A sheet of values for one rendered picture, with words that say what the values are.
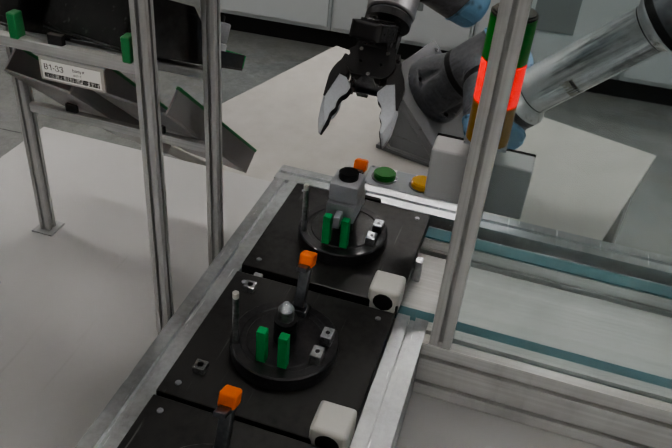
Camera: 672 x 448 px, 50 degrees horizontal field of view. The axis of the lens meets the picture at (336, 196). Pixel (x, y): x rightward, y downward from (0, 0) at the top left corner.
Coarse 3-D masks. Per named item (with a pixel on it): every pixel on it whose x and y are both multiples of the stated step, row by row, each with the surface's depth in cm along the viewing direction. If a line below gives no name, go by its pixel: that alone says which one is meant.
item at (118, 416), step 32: (288, 192) 126; (256, 224) 119; (224, 256) 111; (224, 288) 105; (192, 320) 99; (416, 320) 102; (160, 352) 94; (384, 352) 97; (416, 352) 97; (128, 384) 89; (384, 384) 92; (128, 416) 85; (384, 416) 88
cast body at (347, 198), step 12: (348, 168) 109; (336, 180) 107; (348, 180) 107; (360, 180) 108; (336, 192) 107; (348, 192) 107; (360, 192) 108; (336, 204) 108; (348, 204) 108; (360, 204) 111; (336, 216) 107; (348, 216) 108; (336, 228) 108
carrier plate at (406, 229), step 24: (312, 192) 125; (288, 216) 119; (384, 216) 121; (408, 216) 121; (264, 240) 113; (288, 240) 113; (408, 240) 116; (264, 264) 108; (288, 264) 109; (384, 264) 110; (408, 264) 111; (312, 288) 106; (336, 288) 105; (360, 288) 105
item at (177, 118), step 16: (112, 80) 106; (128, 80) 109; (112, 96) 102; (128, 96) 110; (176, 96) 100; (128, 112) 111; (176, 112) 101; (192, 112) 104; (176, 128) 106; (192, 128) 106; (224, 128) 114; (224, 144) 115; (240, 144) 120; (224, 160) 120; (240, 160) 122
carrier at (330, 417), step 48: (240, 288) 103; (288, 288) 104; (240, 336) 93; (288, 336) 87; (336, 336) 94; (384, 336) 98; (192, 384) 89; (240, 384) 89; (288, 384) 88; (336, 384) 90; (288, 432) 84; (336, 432) 82
